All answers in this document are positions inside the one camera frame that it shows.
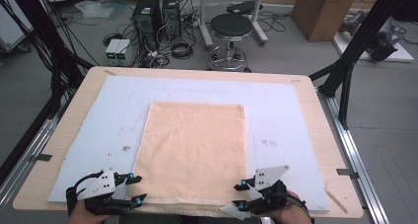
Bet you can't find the white stand leg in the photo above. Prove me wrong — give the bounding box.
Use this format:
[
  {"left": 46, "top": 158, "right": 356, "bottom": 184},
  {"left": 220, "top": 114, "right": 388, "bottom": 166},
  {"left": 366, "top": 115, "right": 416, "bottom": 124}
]
[
  {"left": 196, "top": 0, "right": 215, "bottom": 50},
  {"left": 249, "top": 0, "right": 269, "bottom": 46}
]

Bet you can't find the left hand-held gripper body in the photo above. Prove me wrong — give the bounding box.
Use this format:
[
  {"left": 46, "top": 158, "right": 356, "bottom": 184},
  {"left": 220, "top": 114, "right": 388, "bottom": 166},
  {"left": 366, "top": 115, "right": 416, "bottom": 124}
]
[{"left": 77, "top": 169, "right": 131, "bottom": 217}]

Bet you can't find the black metal frame with cables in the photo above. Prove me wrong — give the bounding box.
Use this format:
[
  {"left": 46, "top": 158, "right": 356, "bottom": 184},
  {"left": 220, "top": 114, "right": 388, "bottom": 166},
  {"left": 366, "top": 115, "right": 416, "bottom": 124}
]
[{"left": 0, "top": 0, "right": 95, "bottom": 119}]

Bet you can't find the person's right hand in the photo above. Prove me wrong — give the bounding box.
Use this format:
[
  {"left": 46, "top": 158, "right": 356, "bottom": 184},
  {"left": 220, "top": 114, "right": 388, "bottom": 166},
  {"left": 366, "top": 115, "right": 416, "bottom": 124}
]
[{"left": 267, "top": 190, "right": 312, "bottom": 224}]

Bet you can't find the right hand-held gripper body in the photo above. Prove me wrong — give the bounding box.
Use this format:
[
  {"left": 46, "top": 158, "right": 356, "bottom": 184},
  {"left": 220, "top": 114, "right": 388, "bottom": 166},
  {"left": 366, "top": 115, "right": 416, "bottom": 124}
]
[{"left": 250, "top": 165, "right": 290, "bottom": 216}]

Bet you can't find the slim black computer tower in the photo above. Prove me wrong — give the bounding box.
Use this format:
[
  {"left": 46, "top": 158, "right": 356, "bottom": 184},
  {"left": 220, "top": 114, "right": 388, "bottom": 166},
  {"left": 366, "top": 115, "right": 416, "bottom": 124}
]
[{"left": 162, "top": 0, "right": 182, "bottom": 40}]

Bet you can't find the grey tape strip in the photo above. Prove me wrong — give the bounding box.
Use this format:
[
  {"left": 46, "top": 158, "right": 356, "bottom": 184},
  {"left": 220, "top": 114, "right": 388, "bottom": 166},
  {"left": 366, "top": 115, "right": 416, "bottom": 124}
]
[
  {"left": 29, "top": 153, "right": 53, "bottom": 163},
  {"left": 336, "top": 168, "right": 360, "bottom": 180}
]

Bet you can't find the black round stool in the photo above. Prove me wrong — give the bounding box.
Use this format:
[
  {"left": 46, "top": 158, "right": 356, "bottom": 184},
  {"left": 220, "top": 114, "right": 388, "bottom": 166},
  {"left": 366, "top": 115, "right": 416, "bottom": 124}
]
[{"left": 205, "top": 13, "right": 254, "bottom": 73}]

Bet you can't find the large black computer tower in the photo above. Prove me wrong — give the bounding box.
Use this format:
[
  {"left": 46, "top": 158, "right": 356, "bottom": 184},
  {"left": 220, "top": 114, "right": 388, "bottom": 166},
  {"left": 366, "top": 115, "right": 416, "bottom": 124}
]
[{"left": 132, "top": 0, "right": 164, "bottom": 50}]

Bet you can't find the white panel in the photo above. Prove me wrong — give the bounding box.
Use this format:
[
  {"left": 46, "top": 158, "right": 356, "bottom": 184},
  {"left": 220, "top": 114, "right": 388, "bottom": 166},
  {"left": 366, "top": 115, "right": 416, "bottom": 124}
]
[{"left": 0, "top": 0, "right": 34, "bottom": 52}]

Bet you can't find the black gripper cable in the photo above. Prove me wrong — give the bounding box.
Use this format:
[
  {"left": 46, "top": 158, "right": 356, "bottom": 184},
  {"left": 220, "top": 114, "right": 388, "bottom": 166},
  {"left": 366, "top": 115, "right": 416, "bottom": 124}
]
[
  {"left": 285, "top": 192, "right": 314, "bottom": 223},
  {"left": 65, "top": 171, "right": 105, "bottom": 217}
]

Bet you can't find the thin wooden stick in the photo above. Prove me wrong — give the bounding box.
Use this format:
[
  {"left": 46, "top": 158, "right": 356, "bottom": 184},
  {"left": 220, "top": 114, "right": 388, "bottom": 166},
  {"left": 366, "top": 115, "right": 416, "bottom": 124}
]
[{"left": 324, "top": 187, "right": 349, "bottom": 214}]

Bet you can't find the coiled black cable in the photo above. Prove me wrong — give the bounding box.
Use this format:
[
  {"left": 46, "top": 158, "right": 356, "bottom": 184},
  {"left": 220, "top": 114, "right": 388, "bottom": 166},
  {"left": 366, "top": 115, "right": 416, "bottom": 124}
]
[{"left": 170, "top": 37, "right": 195, "bottom": 60}]

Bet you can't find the cream towel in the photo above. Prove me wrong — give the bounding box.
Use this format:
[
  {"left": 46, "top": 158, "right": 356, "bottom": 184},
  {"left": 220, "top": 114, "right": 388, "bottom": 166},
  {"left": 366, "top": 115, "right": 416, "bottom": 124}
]
[{"left": 131, "top": 101, "right": 252, "bottom": 218}]

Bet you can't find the aluminium rail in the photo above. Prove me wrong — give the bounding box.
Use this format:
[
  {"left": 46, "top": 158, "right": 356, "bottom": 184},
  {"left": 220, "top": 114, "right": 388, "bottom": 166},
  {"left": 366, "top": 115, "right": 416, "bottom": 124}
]
[
  {"left": 316, "top": 87, "right": 390, "bottom": 224},
  {"left": 0, "top": 118, "right": 58, "bottom": 215}
]

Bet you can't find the white grid mat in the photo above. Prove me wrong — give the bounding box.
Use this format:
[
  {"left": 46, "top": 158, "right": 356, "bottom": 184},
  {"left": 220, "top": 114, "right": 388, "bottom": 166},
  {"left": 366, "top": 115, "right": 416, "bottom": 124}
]
[{"left": 47, "top": 75, "right": 331, "bottom": 213}]

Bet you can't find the grey machine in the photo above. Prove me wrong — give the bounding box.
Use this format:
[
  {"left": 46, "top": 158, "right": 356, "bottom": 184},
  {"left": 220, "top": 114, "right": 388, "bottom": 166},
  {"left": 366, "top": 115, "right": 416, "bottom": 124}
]
[{"left": 339, "top": 10, "right": 403, "bottom": 62}]

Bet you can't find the white board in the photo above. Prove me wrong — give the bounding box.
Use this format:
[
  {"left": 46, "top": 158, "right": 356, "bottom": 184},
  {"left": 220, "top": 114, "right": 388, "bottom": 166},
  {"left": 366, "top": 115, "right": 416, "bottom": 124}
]
[{"left": 332, "top": 30, "right": 415, "bottom": 64}]

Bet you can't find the black flat bag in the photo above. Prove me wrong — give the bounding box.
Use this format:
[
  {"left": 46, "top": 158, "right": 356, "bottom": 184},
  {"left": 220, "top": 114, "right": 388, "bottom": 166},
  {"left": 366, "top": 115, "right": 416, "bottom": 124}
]
[{"left": 226, "top": 0, "right": 264, "bottom": 16}]

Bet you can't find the white power supply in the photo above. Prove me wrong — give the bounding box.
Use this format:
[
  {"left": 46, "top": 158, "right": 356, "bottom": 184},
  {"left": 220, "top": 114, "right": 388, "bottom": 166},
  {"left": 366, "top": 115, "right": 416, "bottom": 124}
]
[
  {"left": 114, "top": 38, "right": 133, "bottom": 67},
  {"left": 104, "top": 38, "right": 122, "bottom": 67}
]

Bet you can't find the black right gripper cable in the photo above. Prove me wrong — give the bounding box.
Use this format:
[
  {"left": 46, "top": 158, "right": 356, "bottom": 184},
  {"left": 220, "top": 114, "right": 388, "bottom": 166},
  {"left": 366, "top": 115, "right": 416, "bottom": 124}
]
[{"left": 285, "top": 192, "right": 314, "bottom": 223}]

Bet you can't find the person's left hand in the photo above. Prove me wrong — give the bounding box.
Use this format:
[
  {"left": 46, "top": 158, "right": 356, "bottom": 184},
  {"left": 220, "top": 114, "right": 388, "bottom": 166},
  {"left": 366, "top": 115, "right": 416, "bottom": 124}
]
[{"left": 67, "top": 199, "right": 112, "bottom": 224}]

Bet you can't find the clear plastic bag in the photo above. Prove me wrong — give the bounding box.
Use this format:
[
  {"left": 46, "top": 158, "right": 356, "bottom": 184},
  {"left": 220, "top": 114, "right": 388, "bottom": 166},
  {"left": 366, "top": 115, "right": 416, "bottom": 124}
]
[{"left": 74, "top": 0, "right": 114, "bottom": 20}]

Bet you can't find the cardboard box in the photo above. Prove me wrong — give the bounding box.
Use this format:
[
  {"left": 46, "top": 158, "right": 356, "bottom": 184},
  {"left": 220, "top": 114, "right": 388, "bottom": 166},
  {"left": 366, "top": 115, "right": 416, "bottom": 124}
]
[{"left": 291, "top": 0, "right": 364, "bottom": 42}]

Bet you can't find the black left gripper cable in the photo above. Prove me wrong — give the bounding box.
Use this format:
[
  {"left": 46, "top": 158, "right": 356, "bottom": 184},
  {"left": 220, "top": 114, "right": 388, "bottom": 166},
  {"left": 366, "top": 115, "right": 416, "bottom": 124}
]
[{"left": 65, "top": 171, "right": 105, "bottom": 217}]

